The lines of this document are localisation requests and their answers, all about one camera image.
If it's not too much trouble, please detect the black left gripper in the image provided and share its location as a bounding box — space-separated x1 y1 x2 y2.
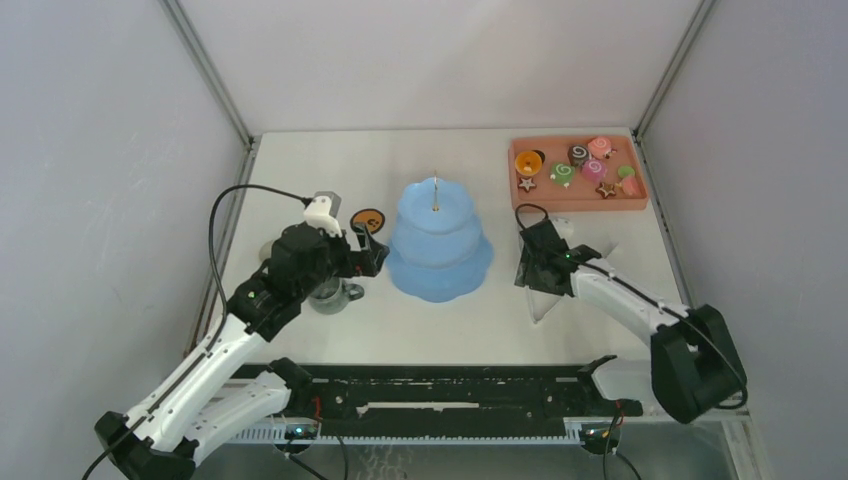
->
295 223 388 302

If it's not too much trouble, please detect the blue three-tier cake stand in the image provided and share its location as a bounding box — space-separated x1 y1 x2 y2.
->
385 175 494 303

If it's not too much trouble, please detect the green swirl roll cake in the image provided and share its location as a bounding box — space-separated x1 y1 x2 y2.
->
549 162 577 188

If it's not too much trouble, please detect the orange round jelly cake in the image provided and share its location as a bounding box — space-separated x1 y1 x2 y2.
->
513 150 544 177

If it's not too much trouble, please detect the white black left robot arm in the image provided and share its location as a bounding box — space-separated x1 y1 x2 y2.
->
95 223 390 479

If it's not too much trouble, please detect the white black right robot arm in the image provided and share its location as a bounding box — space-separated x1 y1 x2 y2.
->
516 219 748 424

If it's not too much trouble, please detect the orange round coaster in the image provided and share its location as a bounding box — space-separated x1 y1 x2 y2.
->
350 208 386 235

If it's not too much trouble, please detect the dark green glazed mug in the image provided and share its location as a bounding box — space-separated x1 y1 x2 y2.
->
308 277 365 315

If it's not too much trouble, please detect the white star cookie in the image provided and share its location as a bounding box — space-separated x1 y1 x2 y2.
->
517 177 537 193

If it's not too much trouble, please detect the brown star cookie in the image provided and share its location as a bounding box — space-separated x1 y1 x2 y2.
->
595 182 617 199

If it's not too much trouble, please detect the pink rectangular tray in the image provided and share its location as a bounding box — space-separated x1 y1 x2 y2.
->
507 133 650 213

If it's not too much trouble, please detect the white speckled mug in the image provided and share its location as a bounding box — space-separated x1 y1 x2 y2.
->
258 240 274 262

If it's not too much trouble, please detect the magenta swirl roll cake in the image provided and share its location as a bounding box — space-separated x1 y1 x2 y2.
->
581 158 608 184

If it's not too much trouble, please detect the brown swirl roll cake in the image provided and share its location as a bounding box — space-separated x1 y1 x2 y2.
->
567 144 592 169

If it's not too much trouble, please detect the pink cake slice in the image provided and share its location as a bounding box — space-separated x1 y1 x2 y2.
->
618 175 642 197

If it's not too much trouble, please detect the green macaron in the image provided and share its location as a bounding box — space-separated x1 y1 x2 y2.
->
617 165 636 179

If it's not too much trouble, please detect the light pink swirl roll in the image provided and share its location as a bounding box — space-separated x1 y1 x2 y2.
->
587 136 617 159

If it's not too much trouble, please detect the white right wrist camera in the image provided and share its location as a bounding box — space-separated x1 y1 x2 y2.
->
551 218 575 245

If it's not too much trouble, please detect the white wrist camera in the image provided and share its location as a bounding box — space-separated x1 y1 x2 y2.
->
304 191 343 238
551 218 575 245

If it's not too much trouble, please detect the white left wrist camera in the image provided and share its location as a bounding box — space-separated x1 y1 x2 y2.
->
304 191 343 238

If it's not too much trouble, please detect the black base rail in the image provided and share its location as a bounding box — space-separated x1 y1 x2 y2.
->
282 361 643 440

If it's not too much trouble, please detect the black left camera cable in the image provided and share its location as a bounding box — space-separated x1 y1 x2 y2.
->
198 184 313 359

